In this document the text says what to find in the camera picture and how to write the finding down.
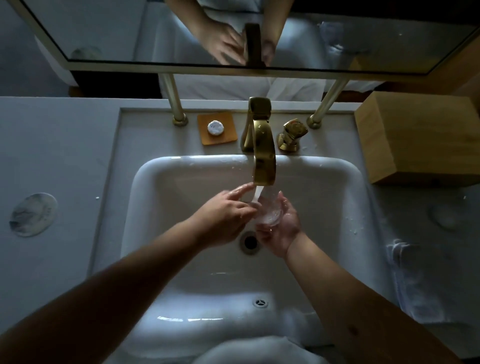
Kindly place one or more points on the person's left hand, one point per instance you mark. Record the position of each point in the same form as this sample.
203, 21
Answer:
219, 221

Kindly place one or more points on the person's right hand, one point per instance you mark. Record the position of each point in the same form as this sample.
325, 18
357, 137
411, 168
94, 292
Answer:
279, 232

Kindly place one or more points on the person's right thumb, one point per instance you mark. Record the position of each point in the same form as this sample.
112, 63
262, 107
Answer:
284, 204

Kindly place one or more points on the person's left thumb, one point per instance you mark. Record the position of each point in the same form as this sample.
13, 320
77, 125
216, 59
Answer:
247, 210

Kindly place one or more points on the clear drinking glass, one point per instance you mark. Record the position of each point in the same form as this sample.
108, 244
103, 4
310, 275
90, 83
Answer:
268, 213

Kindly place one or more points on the person's right forearm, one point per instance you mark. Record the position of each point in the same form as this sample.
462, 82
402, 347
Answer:
360, 311

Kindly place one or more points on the person's left forearm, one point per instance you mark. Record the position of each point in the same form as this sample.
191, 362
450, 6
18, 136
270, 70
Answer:
101, 296

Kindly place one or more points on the white ceramic sink basin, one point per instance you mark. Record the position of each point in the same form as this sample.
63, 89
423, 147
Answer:
240, 240

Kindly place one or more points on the sink drain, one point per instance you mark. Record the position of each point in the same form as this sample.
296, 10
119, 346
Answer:
249, 243

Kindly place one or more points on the gold faucet spout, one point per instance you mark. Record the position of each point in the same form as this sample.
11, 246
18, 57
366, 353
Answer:
260, 142

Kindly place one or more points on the wooden soap dish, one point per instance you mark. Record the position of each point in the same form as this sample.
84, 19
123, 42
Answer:
217, 128

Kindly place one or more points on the round wrapped soap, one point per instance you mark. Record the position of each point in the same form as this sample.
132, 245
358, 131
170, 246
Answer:
215, 127

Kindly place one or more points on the wooden tissue box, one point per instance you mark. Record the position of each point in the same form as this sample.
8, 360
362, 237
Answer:
420, 138

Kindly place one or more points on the white folded towel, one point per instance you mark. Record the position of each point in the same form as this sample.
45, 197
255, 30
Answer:
420, 277

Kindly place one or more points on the framed vanity mirror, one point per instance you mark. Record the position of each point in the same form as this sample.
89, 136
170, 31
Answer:
243, 35

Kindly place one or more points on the round marble coaster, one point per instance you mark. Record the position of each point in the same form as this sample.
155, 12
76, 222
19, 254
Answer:
33, 214

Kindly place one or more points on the gold mirror support post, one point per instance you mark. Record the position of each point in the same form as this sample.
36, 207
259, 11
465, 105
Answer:
326, 103
174, 99

